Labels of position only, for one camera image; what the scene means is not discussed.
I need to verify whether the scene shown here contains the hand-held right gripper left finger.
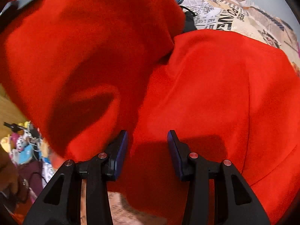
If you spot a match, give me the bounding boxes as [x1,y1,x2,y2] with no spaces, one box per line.
[22,130,129,225]

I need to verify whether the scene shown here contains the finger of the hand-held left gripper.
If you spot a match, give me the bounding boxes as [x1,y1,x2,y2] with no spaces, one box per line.
[0,0,44,32]

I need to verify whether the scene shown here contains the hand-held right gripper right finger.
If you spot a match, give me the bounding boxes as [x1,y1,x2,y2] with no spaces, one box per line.
[167,130,268,225]

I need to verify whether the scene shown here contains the red zip jacket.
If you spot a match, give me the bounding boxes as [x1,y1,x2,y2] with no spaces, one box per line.
[0,0,300,225]

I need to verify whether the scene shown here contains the maroon cloth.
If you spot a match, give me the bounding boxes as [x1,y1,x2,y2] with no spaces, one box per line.
[14,160,45,200]

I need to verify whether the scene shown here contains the black cloth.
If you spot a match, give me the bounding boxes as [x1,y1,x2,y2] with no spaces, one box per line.
[179,5,198,34]

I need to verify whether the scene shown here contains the printed blanket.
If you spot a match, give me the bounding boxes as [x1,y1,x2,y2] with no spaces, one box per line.
[81,0,300,225]

